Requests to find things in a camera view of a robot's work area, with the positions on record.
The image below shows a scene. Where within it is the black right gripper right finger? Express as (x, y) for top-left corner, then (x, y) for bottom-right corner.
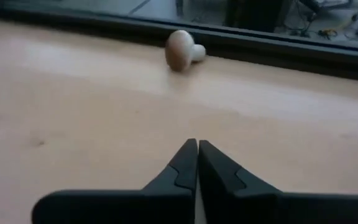
(199, 139), (358, 224)

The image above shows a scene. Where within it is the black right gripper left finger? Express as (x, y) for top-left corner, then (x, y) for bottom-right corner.
(31, 139), (198, 224)

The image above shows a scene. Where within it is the black computer tower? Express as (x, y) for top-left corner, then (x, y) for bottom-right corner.
(224, 0), (284, 34)

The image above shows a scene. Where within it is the black aluminium table frame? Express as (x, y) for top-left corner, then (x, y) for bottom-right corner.
(0, 0), (358, 83)

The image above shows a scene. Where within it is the yellow floor cable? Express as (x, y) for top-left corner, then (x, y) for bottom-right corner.
(318, 17), (358, 40)

